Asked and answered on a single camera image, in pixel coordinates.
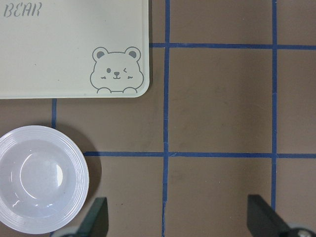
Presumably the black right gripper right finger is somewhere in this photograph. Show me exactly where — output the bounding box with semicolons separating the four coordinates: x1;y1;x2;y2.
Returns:
247;195;290;237

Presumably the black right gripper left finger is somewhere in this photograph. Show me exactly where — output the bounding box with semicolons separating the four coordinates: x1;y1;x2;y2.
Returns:
77;197;109;237

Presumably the white round plate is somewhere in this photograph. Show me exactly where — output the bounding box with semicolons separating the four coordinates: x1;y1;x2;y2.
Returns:
0;125;89;234

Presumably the cream bear tray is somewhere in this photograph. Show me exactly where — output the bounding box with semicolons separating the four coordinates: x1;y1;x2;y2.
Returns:
0;0;150;99

